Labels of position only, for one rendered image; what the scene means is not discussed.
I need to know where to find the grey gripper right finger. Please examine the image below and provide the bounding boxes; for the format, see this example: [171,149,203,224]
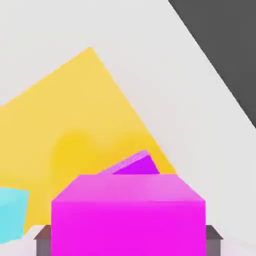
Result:
[205,224,249,256]

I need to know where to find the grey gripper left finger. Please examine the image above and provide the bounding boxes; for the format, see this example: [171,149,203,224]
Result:
[3,224,52,256]

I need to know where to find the small magenta cube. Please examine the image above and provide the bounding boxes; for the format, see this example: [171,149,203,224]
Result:
[50,173,207,256]

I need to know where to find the small cyan cube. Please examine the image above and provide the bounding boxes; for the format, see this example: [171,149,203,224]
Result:
[0,186,30,245]

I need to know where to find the small purple cube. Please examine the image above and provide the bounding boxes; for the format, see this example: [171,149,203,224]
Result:
[96,149,160,175]

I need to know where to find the large yellow box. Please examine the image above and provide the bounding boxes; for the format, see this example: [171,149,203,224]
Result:
[0,46,178,234]

